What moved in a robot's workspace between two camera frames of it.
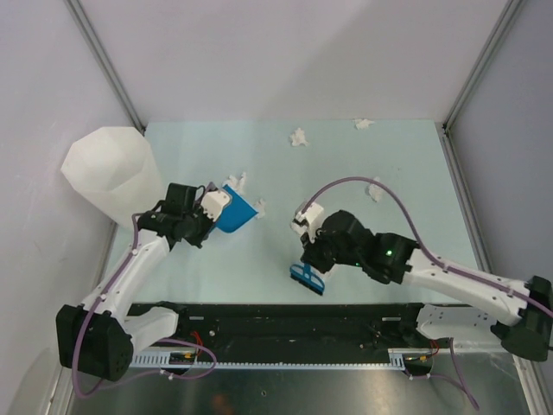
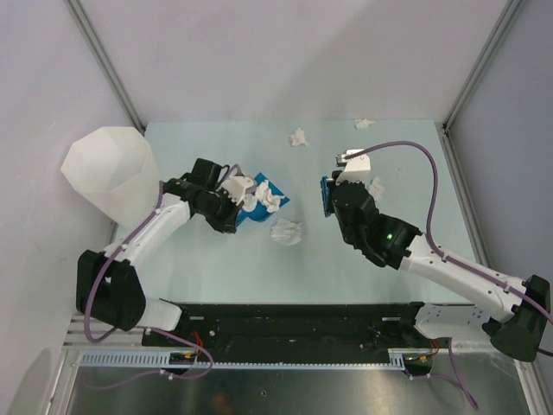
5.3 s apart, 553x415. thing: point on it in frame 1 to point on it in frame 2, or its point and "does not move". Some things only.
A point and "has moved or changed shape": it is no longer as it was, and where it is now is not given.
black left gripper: (209, 224) to (228, 222)
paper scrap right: (376, 192) does not move
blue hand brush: (308, 276) to (326, 199)
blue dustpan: (237, 213) has moved or changed shape
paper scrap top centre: (298, 137) does not move
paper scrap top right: (362, 124) does not move
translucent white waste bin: (114, 167) does not move
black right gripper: (311, 252) to (334, 175)
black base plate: (289, 328) does not move
